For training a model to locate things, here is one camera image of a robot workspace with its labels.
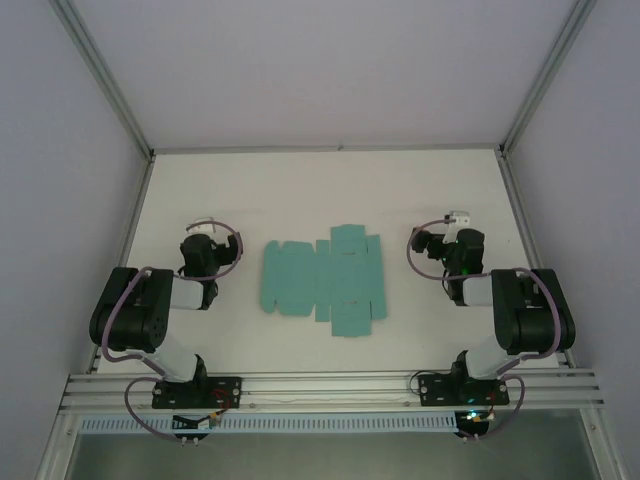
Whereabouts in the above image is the teal paper box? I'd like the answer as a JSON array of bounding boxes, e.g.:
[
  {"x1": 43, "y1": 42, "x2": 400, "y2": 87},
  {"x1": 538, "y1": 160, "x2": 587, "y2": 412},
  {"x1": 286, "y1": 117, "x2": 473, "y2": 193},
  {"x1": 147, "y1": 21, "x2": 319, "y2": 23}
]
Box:
[{"x1": 259, "y1": 224, "x2": 389, "y2": 340}]

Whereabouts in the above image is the grey metal panel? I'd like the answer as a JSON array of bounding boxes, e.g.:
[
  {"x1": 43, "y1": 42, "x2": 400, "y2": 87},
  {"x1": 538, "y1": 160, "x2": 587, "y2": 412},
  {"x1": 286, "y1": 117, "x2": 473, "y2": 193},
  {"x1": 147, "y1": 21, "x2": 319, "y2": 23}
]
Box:
[{"x1": 64, "y1": 432, "x2": 601, "y2": 480}]

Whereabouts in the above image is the aluminium table edge rail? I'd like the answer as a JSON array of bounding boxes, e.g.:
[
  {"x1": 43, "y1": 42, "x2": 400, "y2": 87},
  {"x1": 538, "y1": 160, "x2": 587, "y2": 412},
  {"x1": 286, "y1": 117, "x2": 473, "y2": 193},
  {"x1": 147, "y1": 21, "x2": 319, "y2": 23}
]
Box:
[
  {"x1": 85, "y1": 154, "x2": 157, "y2": 375},
  {"x1": 149, "y1": 143, "x2": 506, "y2": 157},
  {"x1": 498, "y1": 149, "x2": 575, "y2": 370}
]

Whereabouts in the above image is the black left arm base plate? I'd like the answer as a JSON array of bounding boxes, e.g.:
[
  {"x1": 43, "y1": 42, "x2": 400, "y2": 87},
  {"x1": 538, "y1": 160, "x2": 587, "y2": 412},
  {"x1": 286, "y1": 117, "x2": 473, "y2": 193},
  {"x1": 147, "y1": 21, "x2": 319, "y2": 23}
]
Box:
[{"x1": 151, "y1": 375, "x2": 244, "y2": 410}]

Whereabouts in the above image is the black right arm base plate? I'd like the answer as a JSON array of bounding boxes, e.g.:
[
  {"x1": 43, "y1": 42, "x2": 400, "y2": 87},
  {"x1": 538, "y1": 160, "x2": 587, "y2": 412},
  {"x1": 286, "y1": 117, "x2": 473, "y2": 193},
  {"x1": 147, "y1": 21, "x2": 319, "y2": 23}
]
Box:
[{"x1": 417, "y1": 372, "x2": 511, "y2": 408}]

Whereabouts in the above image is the black left cable connector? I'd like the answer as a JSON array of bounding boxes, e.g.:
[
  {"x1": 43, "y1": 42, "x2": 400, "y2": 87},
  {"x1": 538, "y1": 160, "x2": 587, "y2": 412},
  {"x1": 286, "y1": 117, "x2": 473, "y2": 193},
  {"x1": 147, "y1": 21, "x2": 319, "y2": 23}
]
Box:
[{"x1": 171, "y1": 414, "x2": 214, "y2": 445}]

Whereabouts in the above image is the black cable connector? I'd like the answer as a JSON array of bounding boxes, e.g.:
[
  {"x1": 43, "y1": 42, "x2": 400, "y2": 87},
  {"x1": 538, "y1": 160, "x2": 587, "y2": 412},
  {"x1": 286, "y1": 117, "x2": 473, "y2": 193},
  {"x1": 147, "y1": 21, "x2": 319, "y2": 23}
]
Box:
[
  {"x1": 171, "y1": 414, "x2": 214, "y2": 445},
  {"x1": 453, "y1": 409, "x2": 496, "y2": 445}
]

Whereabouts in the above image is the aluminium mounting rail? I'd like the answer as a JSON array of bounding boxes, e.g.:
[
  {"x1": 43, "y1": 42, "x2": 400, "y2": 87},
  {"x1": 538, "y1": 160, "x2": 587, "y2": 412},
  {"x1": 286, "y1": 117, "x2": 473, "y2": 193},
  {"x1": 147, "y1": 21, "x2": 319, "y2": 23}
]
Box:
[{"x1": 58, "y1": 368, "x2": 607, "y2": 414}]

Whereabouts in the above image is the black right cable connector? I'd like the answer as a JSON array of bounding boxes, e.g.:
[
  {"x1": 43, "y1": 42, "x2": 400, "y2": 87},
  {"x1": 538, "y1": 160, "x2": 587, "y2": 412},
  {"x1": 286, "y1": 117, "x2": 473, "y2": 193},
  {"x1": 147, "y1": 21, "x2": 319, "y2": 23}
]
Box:
[{"x1": 453, "y1": 409, "x2": 496, "y2": 445}]

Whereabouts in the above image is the aluminium frame post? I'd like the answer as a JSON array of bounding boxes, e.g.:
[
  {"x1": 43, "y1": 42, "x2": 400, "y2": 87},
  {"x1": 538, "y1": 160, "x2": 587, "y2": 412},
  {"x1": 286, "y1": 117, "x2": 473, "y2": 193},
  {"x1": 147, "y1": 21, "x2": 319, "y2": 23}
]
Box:
[
  {"x1": 48, "y1": 0, "x2": 155, "y2": 161},
  {"x1": 498, "y1": 0, "x2": 600, "y2": 160}
]

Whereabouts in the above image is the slotted white cable duct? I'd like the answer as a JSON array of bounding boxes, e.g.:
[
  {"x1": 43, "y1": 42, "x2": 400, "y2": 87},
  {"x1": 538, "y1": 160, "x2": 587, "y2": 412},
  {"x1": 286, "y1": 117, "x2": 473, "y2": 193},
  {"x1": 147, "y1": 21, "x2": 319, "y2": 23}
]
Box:
[{"x1": 79, "y1": 412, "x2": 460, "y2": 435}]

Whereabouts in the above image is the aluminium frame leg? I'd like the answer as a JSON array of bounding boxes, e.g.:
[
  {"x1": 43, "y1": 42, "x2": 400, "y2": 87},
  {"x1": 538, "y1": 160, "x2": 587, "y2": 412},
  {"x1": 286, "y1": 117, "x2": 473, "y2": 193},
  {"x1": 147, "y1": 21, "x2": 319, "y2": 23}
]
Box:
[
  {"x1": 37, "y1": 409, "x2": 84, "y2": 480},
  {"x1": 579, "y1": 407, "x2": 632, "y2": 480}
]

